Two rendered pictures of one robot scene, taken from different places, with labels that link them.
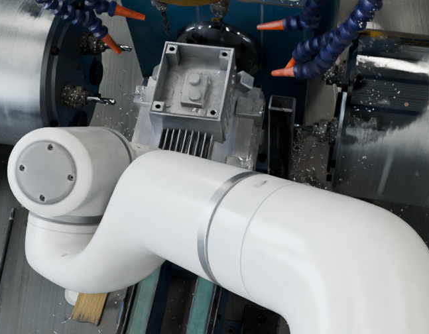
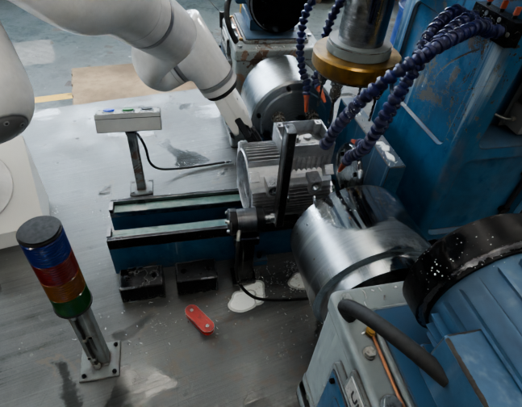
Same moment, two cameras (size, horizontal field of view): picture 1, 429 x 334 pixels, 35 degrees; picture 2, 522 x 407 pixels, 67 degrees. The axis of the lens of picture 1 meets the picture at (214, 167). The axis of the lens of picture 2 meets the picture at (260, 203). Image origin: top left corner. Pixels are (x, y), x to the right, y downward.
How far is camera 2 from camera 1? 0.65 m
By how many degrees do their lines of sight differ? 37
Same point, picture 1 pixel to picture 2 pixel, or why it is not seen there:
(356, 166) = (301, 226)
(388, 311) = not seen: outside the picture
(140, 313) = (185, 202)
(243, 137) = (293, 181)
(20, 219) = (227, 165)
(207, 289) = (210, 225)
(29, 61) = (276, 81)
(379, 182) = (301, 249)
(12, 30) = (288, 71)
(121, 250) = not seen: hidden behind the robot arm
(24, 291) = (190, 178)
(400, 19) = not seen: hidden behind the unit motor
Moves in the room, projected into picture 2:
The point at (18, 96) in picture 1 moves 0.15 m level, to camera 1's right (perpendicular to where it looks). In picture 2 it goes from (260, 90) to (290, 117)
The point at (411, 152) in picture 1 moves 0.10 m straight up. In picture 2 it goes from (323, 241) to (334, 201)
